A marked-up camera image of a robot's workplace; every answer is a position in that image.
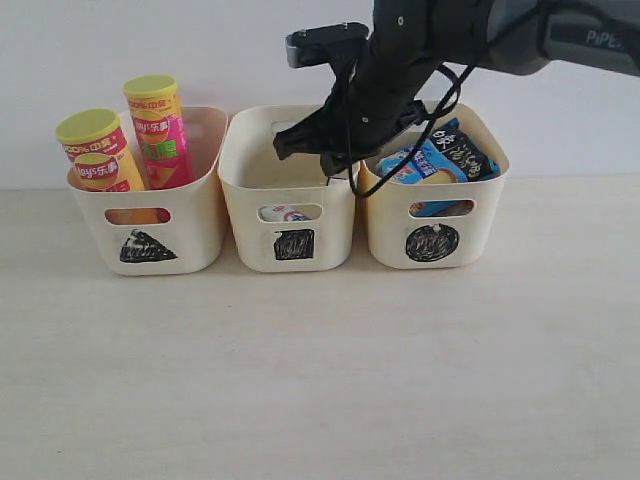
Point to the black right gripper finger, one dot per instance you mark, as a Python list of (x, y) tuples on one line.
[(290, 142)]

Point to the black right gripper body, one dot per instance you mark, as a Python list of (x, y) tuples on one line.
[(357, 121)]

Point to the blue white milk carton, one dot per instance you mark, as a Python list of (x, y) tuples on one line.
[(289, 213)]

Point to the blue instant noodle bag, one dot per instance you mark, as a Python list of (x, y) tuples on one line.
[(448, 156)]

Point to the pink Lay's chips can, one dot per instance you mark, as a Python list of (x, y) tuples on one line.
[(156, 112)]

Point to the yellow Lay's chips can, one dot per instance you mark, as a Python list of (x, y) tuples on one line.
[(98, 150)]

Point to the purple juice carton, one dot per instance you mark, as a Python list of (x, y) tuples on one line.
[(337, 179)]

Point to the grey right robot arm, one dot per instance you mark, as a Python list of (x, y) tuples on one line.
[(380, 68)]

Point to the middle cream bin square mark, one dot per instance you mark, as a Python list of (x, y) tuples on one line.
[(252, 176)]

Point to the right cream bin circle mark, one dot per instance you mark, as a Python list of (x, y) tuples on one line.
[(399, 240)]

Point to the left cream bin triangle mark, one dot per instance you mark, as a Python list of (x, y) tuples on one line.
[(192, 238)]

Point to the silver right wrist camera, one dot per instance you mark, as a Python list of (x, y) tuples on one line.
[(337, 45)]

